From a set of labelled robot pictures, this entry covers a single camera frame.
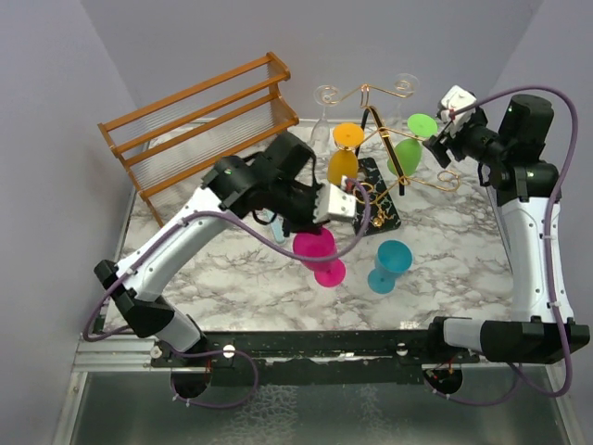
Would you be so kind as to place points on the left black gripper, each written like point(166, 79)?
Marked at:
point(307, 225)

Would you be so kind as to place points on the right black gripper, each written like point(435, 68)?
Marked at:
point(440, 145)

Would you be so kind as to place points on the green plastic goblet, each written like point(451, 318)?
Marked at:
point(409, 150)

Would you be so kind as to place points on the orange plastic goblet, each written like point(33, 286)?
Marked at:
point(344, 162)

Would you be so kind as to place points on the pink plastic goblet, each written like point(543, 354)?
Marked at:
point(328, 273)

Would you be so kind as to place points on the blue plastic goblet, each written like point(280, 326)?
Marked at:
point(393, 258)

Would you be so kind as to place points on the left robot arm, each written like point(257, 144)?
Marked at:
point(233, 188)

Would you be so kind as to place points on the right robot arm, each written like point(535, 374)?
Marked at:
point(542, 328)

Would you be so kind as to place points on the wooden shelf rack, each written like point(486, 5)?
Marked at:
point(172, 140)

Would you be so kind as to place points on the light blue nail file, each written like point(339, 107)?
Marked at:
point(277, 231)

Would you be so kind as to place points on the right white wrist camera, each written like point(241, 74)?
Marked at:
point(449, 109)

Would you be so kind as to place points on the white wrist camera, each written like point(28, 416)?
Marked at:
point(335, 202)
point(449, 109)

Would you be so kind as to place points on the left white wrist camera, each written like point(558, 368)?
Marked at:
point(335, 202)

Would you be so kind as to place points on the gold wire glass rack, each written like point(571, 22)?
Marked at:
point(379, 171)

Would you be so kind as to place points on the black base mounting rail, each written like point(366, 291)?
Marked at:
point(301, 358)

